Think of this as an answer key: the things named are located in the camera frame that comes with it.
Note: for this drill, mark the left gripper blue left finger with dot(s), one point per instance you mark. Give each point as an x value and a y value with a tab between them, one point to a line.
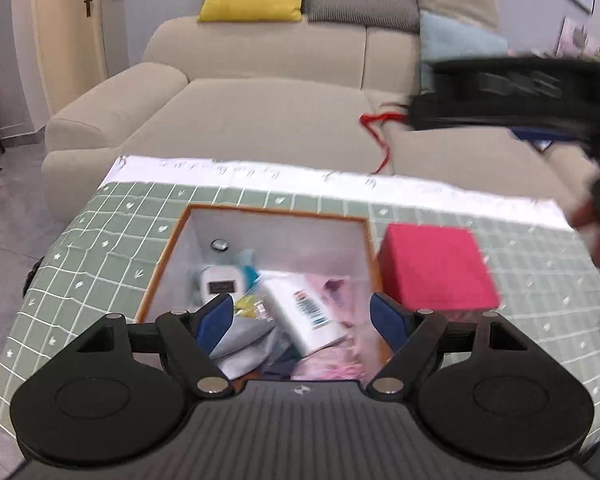
213	321

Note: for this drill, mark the red ribbon cloth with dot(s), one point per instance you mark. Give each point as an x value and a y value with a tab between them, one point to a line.
372	124

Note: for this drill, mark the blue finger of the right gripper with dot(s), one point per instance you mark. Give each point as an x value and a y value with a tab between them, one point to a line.
530	134

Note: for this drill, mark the yellow item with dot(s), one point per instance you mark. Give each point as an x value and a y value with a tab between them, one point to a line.
251	306

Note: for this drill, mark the pink fabric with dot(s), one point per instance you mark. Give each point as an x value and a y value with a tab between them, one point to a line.
341	359

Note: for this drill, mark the red lidded clear box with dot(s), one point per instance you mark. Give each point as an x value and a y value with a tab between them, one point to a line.
436	268

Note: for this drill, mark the cream door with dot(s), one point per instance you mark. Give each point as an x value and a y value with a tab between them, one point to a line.
69	47

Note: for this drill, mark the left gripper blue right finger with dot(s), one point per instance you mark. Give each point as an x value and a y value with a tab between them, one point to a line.
391	321

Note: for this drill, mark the light blue cushion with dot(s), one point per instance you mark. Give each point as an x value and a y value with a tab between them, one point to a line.
443	39

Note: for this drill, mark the white tissue pack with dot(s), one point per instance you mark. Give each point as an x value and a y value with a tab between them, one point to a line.
290	303

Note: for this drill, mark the orange rimmed white box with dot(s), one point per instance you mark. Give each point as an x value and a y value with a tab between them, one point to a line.
283	242

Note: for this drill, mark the green checked tablecloth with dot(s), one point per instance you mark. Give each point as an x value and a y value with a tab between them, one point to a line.
103	262

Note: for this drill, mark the beige sofa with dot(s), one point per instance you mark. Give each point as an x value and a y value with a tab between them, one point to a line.
288	93

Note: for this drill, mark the cluttered white desk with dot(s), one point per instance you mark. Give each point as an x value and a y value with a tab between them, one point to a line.
575	41

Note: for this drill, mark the grey cloth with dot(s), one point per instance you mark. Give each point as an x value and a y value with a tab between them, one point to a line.
245	346

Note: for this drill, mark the grey textured cushion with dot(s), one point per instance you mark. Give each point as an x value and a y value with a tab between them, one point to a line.
400	15

